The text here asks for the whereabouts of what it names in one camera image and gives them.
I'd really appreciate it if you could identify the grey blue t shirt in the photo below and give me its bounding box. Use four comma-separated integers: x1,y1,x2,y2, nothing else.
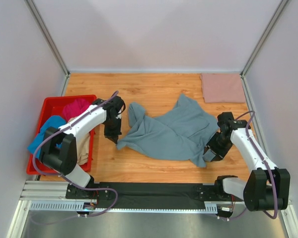
117,94,219,168

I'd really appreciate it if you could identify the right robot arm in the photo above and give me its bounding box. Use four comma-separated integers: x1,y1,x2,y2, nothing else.
203,112,291,213

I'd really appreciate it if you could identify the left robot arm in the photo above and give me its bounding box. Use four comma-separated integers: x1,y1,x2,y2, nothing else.
33,95,126,199

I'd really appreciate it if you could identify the beige t shirt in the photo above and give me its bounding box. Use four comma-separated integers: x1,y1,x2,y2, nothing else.
66,118,91,165

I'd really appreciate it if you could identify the magenta t shirt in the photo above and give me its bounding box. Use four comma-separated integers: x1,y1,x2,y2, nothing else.
62,98,91,121

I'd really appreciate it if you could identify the bright blue t shirt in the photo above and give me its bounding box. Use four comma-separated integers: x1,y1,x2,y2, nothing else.
27,116,66,154

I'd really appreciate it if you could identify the folded pink t shirt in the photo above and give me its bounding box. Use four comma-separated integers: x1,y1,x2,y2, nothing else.
200,73,246,103

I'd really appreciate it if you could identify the red plastic bin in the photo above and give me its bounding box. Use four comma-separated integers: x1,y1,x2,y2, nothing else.
26,95,97,175

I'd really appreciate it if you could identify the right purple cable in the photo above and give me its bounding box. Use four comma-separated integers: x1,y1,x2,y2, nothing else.
217,111,280,221

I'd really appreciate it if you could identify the purple cable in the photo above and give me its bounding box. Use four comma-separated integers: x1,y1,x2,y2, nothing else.
217,111,280,221
29,90,120,226

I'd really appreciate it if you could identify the slotted cable duct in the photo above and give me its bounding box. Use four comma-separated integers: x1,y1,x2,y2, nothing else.
29,201,218,214

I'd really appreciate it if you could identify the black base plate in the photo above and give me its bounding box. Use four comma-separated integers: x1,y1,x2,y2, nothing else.
66,182,240,208

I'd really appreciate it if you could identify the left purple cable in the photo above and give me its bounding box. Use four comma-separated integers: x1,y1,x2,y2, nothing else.
29,90,120,226

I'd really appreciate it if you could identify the left aluminium frame post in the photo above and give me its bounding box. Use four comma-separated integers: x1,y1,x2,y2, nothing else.
24,0,71,75

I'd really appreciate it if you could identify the aluminium frame post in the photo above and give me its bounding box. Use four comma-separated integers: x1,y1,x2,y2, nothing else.
24,0,71,75
240,0,291,76

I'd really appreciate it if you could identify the right aluminium frame post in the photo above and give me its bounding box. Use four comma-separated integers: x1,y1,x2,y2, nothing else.
240,0,291,76

